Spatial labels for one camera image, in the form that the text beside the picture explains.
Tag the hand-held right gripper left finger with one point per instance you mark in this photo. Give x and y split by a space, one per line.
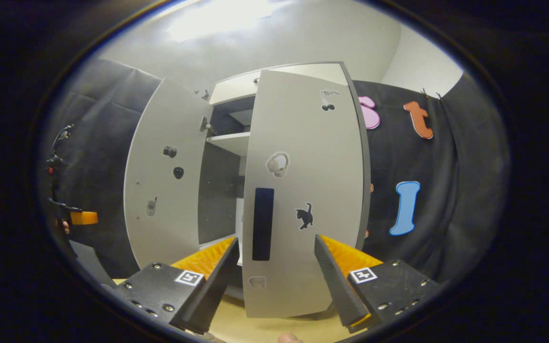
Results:
217 281

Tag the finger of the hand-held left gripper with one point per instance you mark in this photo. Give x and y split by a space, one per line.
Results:
85 217

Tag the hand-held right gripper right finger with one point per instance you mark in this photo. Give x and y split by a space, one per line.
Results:
336 286

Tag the grey cabinet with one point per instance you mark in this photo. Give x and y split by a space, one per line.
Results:
217 190

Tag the grey door with cat sticker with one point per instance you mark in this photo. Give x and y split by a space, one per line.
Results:
312 166

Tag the metal door hinge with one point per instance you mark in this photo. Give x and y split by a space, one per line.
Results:
205 125

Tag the black backdrop cloth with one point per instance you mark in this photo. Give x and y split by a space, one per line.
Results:
470 190
103 143

